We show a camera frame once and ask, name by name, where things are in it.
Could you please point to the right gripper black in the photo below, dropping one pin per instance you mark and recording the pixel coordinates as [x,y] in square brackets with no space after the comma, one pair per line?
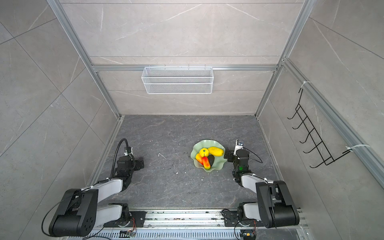
[231,155]

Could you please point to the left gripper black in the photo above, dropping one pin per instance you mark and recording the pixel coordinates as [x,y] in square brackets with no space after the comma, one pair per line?
[138,166]

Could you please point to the yellow fake banana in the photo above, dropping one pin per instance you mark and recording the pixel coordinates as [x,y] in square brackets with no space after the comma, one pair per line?
[217,152]

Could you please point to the green wavy fruit bowl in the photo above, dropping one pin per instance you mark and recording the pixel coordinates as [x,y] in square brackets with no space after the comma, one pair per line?
[219,161]

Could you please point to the dark fake avocado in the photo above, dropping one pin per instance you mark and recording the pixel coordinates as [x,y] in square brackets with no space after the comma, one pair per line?
[211,160]

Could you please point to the yellow fake lemon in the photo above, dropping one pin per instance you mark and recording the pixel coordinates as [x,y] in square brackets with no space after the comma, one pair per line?
[204,152]

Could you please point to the red yellow fake mango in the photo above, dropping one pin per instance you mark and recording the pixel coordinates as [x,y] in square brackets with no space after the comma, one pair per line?
[199,158]

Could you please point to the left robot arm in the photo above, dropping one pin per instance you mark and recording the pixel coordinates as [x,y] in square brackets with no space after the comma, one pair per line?
[78,212]

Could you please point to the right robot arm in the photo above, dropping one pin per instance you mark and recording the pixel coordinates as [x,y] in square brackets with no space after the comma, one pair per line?
[274,206]

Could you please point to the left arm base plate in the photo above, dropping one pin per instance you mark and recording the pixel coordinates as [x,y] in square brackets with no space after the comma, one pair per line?
[128,220]

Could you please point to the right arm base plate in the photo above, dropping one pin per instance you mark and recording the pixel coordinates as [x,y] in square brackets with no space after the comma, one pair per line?
[232,219]

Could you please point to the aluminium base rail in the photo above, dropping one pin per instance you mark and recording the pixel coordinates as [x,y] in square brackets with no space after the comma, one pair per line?
[196,224]

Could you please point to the black wire hook rack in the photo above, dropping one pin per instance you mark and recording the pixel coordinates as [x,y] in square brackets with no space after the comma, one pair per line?
[313,136]

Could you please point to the white wire mesh basket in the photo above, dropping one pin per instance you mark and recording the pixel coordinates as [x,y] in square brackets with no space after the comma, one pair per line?
[178,80]

